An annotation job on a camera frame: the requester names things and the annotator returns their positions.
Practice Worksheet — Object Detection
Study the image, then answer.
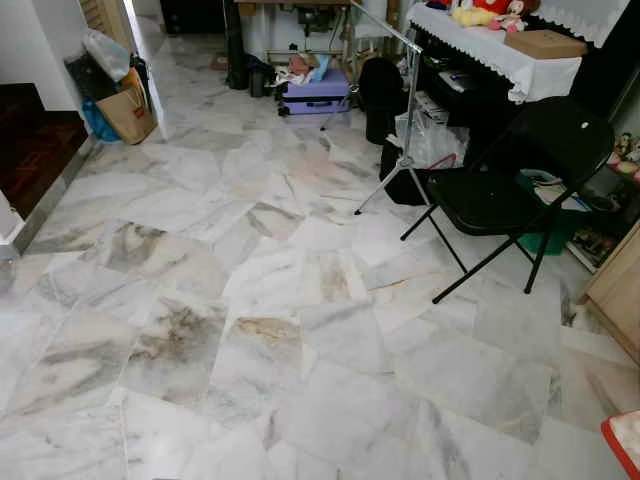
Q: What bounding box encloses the dark wooden step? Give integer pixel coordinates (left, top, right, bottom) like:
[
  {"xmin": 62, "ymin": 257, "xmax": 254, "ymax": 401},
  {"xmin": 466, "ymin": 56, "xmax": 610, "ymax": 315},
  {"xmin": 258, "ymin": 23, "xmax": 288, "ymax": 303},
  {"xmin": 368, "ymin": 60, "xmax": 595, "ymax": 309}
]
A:
[{"xmin": 0, "ymin": 83, "xmax": 91, "ymax": 221}]

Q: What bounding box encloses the blue bag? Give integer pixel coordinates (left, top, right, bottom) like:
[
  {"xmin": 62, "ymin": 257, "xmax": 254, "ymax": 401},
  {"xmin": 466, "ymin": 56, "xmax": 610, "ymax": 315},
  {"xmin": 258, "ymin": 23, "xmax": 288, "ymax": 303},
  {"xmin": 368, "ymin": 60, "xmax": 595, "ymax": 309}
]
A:
[{"xmin": 80, "ymin": 98, "xmax": 123, "ymax": 144}]

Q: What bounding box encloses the black folding chair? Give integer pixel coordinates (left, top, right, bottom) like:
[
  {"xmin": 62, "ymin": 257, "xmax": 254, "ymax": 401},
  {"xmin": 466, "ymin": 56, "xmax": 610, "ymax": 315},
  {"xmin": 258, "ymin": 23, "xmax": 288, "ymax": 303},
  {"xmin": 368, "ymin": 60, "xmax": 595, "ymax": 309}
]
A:
[{"xmin": 400, "ymin": 96, "xmax": 616, "ymax": 305}]

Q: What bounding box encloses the yellow plush toy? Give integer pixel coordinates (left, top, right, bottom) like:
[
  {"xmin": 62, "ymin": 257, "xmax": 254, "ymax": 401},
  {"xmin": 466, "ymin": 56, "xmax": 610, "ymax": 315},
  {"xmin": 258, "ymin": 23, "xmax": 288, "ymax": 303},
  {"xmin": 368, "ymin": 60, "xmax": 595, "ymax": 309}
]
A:
[{"xmin": 452, "ymin": 4, "xmax": 499, "ymax": 28}]

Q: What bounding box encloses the green plastic basin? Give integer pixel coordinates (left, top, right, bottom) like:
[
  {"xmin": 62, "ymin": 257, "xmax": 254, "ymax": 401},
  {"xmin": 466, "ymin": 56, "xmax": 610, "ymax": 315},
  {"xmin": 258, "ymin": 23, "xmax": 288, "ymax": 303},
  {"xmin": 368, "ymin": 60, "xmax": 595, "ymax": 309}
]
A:
[{"xmin": 515, "ymin": 172, "xmax": 591, "ymax": 257}]

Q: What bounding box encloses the silver tripod stand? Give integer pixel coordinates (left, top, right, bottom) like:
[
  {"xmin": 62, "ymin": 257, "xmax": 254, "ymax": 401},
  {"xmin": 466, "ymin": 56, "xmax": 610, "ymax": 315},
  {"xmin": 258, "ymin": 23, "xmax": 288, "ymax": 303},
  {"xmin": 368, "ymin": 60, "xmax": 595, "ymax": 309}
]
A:
[{"xmin": 320, "ymin": 0, "xmax": 435, "ymax": 217}]

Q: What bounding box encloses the light wooden cabinet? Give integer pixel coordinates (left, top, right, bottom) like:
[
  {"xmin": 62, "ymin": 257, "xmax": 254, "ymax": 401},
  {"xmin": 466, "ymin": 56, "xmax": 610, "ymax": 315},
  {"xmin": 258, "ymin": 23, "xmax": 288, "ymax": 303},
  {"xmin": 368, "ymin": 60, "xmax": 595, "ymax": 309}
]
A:
[{"xmin": 584, "ymin": 222, "xmax": 640, "ymax": 365}]

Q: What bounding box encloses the purple storage box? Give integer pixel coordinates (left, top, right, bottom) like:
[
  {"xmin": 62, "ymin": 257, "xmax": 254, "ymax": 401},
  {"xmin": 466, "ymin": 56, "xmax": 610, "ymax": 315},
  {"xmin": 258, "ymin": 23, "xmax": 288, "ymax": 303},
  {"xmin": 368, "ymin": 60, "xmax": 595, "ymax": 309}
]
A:
[{"xmin": 278, "ymin": 68, "xmax": 353, "ymax": 117}]

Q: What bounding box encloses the white plastic bag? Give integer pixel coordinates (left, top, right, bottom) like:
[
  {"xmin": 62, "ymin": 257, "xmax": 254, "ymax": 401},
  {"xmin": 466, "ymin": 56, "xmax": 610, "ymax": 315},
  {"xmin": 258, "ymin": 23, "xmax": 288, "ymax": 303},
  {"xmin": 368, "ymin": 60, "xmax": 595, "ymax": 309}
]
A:
[{"xmin": 82, "ymin": 29, "xmax": 133, "ymax": 83}]

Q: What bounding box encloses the brown cardboard box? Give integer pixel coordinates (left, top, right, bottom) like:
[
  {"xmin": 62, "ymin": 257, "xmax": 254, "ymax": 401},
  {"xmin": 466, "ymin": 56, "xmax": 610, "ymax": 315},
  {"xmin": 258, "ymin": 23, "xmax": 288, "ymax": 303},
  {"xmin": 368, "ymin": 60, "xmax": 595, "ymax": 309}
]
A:
[{"xmin": 503, "ymin": 29, "xmax": 588, "ymax": 61}]

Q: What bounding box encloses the brown paper bag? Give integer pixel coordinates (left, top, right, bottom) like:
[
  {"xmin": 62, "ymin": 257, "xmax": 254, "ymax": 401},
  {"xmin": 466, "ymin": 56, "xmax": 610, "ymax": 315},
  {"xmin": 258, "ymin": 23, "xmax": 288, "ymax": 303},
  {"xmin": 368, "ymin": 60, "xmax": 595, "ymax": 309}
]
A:
[{"xmin": 96, "ymin": 88, "xmax": 158, "ymax": 147}]

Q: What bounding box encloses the clear plastic bag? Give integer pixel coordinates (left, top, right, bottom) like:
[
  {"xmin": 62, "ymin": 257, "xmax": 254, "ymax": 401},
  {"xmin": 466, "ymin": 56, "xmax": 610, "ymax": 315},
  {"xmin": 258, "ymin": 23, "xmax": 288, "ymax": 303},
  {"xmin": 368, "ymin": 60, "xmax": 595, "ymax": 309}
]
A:
[{"xmin": 394, "ymin": 112, "xmax": 469, "ymax": 171}]

